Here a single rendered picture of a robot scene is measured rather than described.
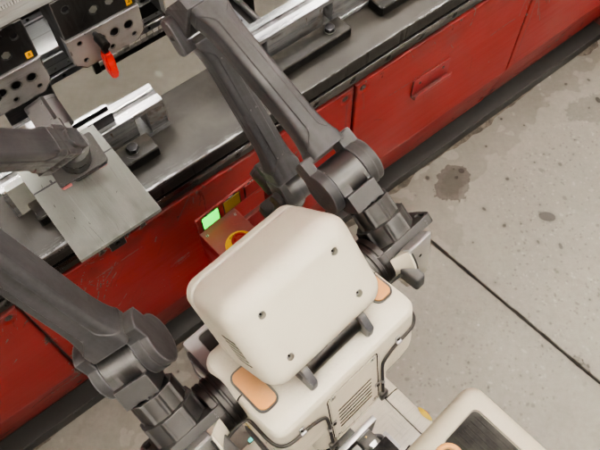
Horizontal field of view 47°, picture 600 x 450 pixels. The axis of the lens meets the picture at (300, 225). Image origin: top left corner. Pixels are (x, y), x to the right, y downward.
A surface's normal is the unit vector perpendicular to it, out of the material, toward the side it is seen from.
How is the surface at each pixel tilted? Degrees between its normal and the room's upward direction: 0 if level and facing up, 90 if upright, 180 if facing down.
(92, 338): 69
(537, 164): 0
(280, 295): 48
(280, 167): 53
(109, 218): 0
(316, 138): 21
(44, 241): 0
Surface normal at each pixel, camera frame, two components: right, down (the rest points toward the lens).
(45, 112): -0.12, 0.05
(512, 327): -0.01, -0.48
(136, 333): 0.28, 0.60
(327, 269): 0.51, 0.14
